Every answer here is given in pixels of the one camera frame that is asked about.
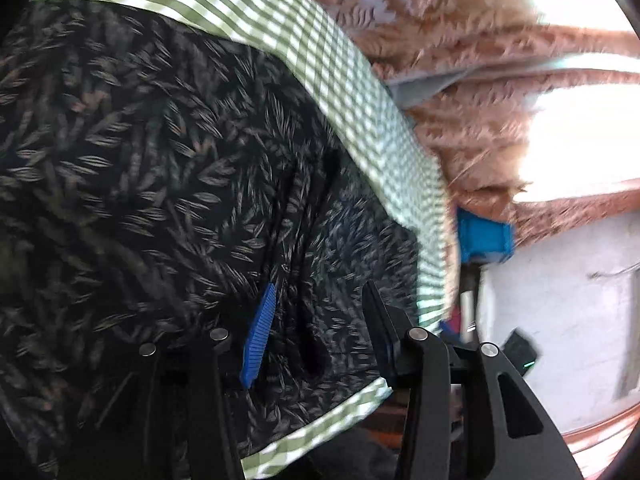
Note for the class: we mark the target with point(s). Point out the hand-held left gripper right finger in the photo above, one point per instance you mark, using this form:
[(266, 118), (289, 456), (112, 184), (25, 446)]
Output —
[(386, 342)]

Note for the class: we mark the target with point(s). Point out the black leaf print pants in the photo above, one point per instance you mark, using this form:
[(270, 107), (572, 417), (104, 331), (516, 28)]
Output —
[(150, 160)]

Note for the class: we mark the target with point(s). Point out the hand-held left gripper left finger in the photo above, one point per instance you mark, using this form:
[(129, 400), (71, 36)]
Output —
[(257, 335)]

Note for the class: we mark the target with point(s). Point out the grey blue curtain strip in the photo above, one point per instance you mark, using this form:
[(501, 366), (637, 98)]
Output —
[(425, 91)]

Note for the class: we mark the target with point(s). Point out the grey metal pole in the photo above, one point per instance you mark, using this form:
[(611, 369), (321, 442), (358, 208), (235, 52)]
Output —
[(469, 300)]

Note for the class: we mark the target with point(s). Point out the dark leaf-print cloth, green gingham border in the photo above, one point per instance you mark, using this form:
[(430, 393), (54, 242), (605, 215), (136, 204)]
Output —
[(320, 50)]

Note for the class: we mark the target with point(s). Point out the brown wooden frame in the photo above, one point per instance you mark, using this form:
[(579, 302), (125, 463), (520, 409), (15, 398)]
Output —
[(381, 422)]

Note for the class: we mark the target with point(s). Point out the blue plastic crate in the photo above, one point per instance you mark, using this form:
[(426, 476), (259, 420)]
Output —
[(485, 237)]

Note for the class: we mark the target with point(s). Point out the orange leaf-print cloth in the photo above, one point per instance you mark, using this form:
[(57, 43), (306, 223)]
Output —
[(450, 20)]

